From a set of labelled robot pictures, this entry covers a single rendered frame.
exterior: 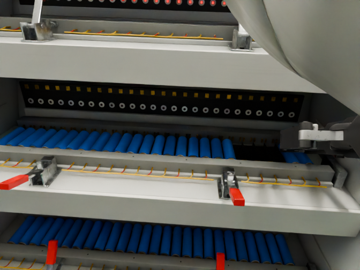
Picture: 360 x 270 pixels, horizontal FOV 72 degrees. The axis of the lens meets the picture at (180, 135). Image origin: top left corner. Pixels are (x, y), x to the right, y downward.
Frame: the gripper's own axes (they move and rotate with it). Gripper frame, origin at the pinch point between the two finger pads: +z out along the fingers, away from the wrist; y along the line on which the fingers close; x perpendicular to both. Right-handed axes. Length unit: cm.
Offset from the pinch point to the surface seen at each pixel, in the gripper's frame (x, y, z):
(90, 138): 1.1, 34.6, 5.4
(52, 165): 5.6, 36.9, -2.0
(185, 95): -8.1, 18.4, 8.4
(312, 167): 3.6, -1.4, 0.3
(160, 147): 2.0, 22.0, 4.2
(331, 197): 7.5, -3.3, -1.7
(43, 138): 1.6, 42.7, 4.6
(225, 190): 7.5, 11.7, -2.0
